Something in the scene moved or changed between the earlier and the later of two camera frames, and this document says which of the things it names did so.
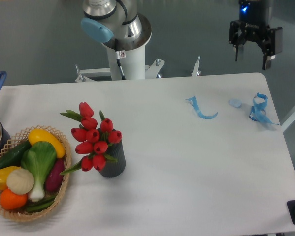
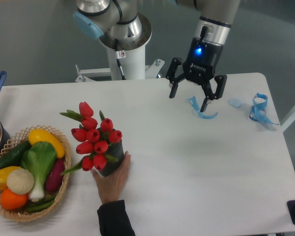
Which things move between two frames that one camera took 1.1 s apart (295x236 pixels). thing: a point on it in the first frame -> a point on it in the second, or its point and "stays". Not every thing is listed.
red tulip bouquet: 95,142 stays
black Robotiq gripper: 254,17 -> 199,68
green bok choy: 37,159 stays
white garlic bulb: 20,181 stays
